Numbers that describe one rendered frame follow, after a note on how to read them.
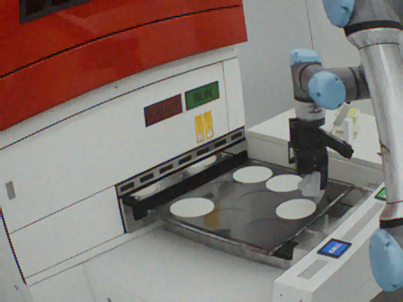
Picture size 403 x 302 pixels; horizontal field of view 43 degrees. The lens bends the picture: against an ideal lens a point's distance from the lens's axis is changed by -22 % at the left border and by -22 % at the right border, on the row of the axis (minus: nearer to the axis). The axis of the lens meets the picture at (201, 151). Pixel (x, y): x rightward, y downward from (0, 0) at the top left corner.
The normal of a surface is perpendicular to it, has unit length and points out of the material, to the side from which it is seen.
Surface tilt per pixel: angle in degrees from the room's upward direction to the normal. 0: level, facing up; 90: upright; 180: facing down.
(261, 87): 90
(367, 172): 90
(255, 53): 90
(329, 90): 90
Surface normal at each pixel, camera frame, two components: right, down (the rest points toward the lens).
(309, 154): 0.17, 0.34
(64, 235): 0.73, 0.18
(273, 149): -0.69, 0.32
